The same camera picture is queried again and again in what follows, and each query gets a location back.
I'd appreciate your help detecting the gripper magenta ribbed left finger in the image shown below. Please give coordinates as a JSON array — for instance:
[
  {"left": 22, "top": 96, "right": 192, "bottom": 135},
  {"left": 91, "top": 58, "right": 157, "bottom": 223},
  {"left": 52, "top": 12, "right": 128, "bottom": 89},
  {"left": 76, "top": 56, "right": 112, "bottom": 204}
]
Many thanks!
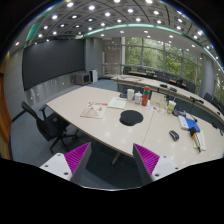
[{"left": 39, "top": 142, "right": 92, "bottom": 185}]

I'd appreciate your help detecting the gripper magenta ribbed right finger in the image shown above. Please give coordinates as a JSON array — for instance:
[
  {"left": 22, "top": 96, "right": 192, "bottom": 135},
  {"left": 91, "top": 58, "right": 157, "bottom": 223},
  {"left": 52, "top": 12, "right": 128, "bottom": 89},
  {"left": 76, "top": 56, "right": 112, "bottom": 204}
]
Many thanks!
[{"left": 132, "top": 143, "right": 181, "bottom": 186}]

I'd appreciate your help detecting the black computer mouse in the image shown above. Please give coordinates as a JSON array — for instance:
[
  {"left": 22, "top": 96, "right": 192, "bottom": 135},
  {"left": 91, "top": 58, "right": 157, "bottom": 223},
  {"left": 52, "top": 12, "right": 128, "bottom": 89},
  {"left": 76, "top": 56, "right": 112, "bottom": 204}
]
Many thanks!
[{"left": 169, "top": 130, "right": 179, "bottom": 141}]

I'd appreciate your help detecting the black round mouse pad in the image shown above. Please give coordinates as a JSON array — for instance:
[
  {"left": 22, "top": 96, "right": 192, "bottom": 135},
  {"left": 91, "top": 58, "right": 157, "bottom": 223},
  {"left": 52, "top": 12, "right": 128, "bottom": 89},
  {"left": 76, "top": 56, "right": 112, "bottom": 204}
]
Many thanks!
[{"left": 119, "top": 110, "right": 144, "bottom": 126}]

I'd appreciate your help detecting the black office chair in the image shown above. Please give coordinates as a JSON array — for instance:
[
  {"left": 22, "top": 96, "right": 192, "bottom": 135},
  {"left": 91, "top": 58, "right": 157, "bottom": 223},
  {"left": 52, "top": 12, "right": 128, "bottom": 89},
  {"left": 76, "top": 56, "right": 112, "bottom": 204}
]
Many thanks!
[{"left": 21, "top": 102, "right": 70, "bottom": 151}]

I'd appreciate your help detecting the red and white magazine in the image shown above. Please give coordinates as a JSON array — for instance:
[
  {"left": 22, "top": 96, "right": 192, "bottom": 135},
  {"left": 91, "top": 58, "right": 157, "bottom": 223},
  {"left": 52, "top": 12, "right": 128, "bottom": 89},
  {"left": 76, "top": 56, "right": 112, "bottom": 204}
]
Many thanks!
[{"left": 81, "top": 102, "right": 107, "bottom": 119}]

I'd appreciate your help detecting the white ruler box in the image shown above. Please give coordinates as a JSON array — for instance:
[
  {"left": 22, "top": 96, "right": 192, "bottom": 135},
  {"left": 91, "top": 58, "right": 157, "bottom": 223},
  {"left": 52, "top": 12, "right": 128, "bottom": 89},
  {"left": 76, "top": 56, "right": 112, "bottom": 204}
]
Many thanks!
[{"left": 193, "top": 130, "right": 207, "bottom": 151}]

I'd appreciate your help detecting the white standing card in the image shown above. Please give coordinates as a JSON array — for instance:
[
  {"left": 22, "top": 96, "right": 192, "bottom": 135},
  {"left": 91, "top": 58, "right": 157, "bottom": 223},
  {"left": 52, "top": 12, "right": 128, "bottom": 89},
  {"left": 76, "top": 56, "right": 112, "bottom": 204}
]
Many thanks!
[{"left": 150, "top": 92, "right": 167, "bottom": 109}]

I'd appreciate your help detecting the white cup green sleeve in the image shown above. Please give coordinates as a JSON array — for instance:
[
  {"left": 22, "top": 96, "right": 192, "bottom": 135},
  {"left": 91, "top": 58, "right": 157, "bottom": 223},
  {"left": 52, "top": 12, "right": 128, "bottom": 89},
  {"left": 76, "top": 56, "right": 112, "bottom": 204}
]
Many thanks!
[{"left": 167, "top": 100, "right": 176, "bottom": 114}]

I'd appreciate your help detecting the white green booklet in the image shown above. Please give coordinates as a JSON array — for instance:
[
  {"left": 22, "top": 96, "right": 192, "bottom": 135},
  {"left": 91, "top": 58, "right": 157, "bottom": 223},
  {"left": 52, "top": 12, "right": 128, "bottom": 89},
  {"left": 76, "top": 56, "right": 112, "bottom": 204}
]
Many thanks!
[{"left": 108, "top": 97, "right": 127, "bottom": 109}]

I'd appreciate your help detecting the white mug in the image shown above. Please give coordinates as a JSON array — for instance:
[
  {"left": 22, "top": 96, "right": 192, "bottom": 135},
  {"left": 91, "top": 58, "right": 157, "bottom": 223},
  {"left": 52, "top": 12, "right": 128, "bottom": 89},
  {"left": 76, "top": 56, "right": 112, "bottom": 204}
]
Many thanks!
[{"left": 134, "top": 91, "right": 142, "bottom": 104}]

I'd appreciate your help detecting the red thermos bottle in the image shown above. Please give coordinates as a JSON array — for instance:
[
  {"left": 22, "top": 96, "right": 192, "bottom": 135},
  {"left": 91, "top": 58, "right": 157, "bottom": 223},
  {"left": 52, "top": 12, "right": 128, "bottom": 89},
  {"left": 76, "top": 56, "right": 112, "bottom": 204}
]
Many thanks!
[{"left": 142, "top": 86, "right": 150, "bottom": 106}]

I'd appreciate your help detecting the white paper cup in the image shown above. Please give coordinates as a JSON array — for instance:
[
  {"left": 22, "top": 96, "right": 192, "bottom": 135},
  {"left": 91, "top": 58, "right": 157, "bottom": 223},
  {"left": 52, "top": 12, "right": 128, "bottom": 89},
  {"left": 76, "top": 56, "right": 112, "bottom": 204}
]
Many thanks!
[{"left": 127, "top": 89, "right": 134, "bottom": 102}]

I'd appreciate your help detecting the long curved conference desk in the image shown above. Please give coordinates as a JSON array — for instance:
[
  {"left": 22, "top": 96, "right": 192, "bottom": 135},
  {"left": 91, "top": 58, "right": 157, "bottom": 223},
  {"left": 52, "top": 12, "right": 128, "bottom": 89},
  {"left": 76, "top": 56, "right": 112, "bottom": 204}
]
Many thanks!
[{"left": 112, "top": 75, "right": 224, "bottom": 123}]

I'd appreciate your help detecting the grey equipment cart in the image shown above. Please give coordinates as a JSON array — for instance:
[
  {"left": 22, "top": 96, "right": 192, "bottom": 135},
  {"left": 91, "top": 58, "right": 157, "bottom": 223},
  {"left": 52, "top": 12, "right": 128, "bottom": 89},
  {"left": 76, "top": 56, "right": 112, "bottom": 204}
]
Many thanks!
[{"left": 75, "top": 73, "right": 91, "bottom": 86}]

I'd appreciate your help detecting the large dark wall screen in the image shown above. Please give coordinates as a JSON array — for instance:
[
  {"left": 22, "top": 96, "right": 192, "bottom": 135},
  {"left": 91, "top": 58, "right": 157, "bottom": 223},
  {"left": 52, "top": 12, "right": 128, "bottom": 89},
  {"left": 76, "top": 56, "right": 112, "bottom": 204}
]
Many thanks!
[{"left": 22, "top": 40, "right": 85, "bottom": 90}]

